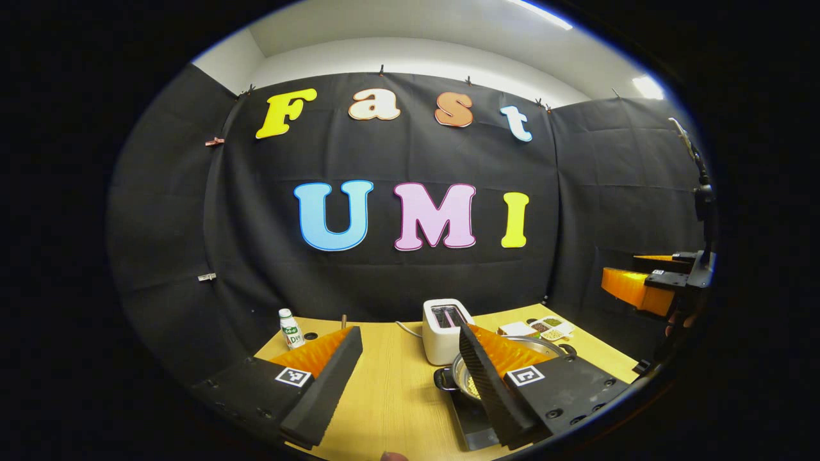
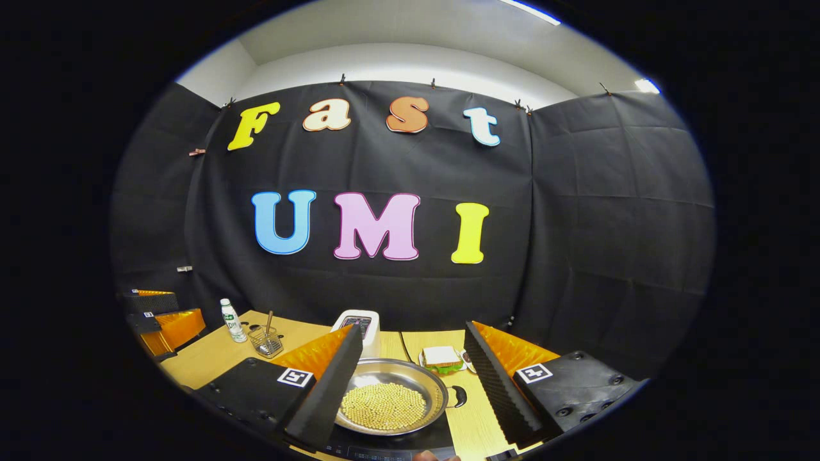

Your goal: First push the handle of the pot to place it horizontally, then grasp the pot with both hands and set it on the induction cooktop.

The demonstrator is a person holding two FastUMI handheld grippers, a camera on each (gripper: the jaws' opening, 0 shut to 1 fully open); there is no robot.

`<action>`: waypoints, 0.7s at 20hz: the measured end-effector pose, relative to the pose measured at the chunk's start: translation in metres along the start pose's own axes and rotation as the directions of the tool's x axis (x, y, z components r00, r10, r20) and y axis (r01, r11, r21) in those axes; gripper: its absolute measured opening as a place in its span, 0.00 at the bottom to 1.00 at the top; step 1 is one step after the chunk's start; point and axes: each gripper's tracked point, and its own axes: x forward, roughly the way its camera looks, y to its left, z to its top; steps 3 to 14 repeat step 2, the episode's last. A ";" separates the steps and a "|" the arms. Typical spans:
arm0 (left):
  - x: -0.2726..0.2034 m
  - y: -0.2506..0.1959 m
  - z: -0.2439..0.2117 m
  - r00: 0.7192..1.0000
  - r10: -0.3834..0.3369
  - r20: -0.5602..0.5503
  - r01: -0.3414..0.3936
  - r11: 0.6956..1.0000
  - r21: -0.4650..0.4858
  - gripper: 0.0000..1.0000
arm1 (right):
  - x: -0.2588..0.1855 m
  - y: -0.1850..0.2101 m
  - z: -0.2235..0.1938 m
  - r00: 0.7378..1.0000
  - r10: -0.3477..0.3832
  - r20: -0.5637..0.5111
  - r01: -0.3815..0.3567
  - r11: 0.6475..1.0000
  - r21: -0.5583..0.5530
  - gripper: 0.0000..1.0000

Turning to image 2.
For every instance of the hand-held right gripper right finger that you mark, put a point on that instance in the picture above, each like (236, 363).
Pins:
(500, 397)

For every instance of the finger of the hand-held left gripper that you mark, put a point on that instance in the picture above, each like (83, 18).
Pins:
(154, 303)
(144, 322)

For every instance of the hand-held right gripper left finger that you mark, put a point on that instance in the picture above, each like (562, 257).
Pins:
(328, 397)

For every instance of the pile of yellow soybeans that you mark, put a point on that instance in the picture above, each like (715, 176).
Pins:
(384, 406)

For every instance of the black induction cooktop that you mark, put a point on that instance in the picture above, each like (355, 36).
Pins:
(397, 446)

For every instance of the sandwich with lettuce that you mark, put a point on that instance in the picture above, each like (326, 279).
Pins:
(442, 356)

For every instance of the white toaster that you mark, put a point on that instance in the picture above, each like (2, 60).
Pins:
(373, 339)

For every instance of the white bottle with green label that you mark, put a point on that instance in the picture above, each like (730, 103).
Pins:
(234, 326)

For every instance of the wooden utensil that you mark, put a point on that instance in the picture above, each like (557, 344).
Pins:
(270, 319)

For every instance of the ceiling light panel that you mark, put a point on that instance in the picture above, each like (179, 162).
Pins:
(647, 86)

